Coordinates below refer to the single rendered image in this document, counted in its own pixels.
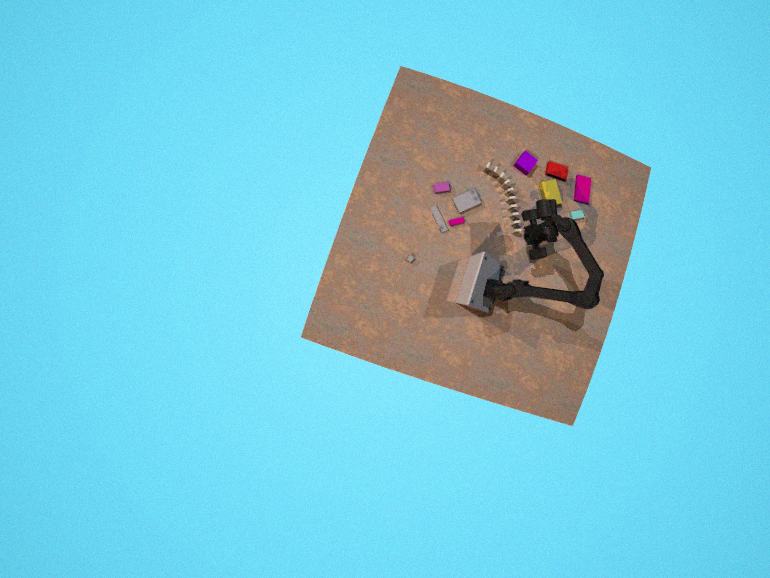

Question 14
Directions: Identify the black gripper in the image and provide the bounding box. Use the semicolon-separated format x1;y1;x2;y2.
521;209;547;260

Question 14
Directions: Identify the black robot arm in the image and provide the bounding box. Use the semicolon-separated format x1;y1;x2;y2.
483;199;604;309

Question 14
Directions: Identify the yellow rectangular block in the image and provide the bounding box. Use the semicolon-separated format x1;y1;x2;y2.
539;179;562;206

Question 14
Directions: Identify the purple block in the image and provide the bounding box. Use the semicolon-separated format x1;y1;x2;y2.
513;150;538;176

